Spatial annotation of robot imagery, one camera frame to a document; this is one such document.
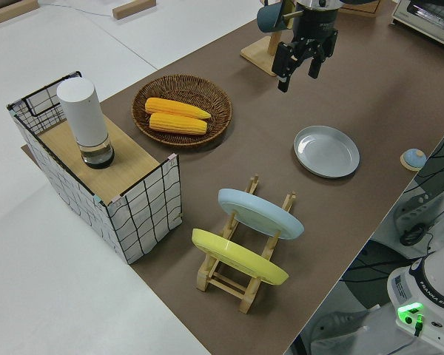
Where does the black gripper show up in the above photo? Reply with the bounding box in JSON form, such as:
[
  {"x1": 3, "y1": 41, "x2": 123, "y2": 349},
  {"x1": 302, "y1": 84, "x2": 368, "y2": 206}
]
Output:
[{"x1": 272, "y1": 5, "x2": 341, "y2": 93}]

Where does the gray plate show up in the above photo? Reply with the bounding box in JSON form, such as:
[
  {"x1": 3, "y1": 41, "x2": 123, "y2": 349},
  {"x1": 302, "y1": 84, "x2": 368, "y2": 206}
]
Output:
[{"x1": 293, "y1": 124, "x2": 361, "y2": 180}]

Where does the light blue plate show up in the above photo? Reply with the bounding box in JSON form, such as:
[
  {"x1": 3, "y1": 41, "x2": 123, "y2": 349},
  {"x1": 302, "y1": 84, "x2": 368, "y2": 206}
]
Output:
[{"x1": 217, "y1": 187, "x2": 306, "y2": 242}]

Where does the yellow plate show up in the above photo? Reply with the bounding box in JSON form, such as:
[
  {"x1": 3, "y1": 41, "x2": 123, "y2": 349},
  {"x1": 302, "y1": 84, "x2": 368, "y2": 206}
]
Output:
[{"x1": 191, "y1": 228, "x2": 290, "y2": 287}]

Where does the wooden plate rack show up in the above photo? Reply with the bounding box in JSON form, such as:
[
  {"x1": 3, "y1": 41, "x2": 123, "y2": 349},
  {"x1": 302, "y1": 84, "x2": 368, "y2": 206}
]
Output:
[{"x1": 195, "y1": 172, "x2": 297, "y2": 315}]

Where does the wooden mug tree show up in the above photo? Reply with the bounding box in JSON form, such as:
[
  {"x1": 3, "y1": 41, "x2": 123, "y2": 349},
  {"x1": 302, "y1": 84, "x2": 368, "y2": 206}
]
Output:
[{"x1": 239, "y1": 28, "x2": 302, "y2": 78}]

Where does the dark blue mug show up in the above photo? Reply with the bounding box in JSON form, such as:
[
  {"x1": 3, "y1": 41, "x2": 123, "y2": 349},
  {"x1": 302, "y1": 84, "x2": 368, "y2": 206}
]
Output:
[{"x1": 256, "y1": 0, "x2": 296, "y2": 33}]

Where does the round wicker basket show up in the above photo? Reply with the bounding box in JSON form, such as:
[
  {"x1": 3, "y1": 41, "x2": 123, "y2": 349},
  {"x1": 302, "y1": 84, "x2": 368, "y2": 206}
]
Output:
[{"x1": 131, "y1": 74, "x2": 233, "y2": 148}]

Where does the yellow corn cob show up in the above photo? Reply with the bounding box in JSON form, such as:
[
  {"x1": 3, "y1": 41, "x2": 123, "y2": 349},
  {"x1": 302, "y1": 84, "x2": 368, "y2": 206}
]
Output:
[
  {"x1": 148, "y1": 112, "x2": 209, "y2": 136},
  {"x1": 144, "y1": 96, "x2": 212, "y2": 121}
]

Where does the cream toaster oven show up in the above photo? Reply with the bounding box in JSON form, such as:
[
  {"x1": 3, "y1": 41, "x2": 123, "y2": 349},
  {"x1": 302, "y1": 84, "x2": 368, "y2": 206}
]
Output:
[{"x1": 389, "y1": 0, "x2": 444, "y2": 52}]

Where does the small blue round object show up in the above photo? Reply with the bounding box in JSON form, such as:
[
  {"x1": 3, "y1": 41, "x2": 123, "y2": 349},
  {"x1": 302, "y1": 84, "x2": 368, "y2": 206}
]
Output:
[{"x1": 400, "y1": 147, "x2": 426, "y2": 172}]

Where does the brown table mat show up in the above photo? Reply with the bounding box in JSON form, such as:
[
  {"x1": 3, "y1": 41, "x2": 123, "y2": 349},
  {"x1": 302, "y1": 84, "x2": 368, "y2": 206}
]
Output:
[{"x1": 20, "y1": 0, "x2": 444, "y2": 355}]

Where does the wooden block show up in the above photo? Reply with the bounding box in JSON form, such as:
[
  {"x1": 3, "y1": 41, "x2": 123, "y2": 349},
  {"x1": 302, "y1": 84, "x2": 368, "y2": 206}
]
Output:
[
  {"x1": 0, "y1": 0, "x2": 41, "y2": 26},
  {"x1": 112, "y1": 0, "x2": 158, "y2": 20}
]

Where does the wooden shelf board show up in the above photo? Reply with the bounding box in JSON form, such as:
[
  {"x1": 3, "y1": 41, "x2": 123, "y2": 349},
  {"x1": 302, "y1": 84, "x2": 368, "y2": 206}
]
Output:
[{"x1": 38, "y1": 117, "x2": 161, "y2": 203}]

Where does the white cylindrical grinder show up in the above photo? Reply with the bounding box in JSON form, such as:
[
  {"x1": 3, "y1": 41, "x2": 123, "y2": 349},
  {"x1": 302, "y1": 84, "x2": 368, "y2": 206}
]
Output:
[{"x1": 55, "y1": 77, "x2": 116, "y2": 170}]

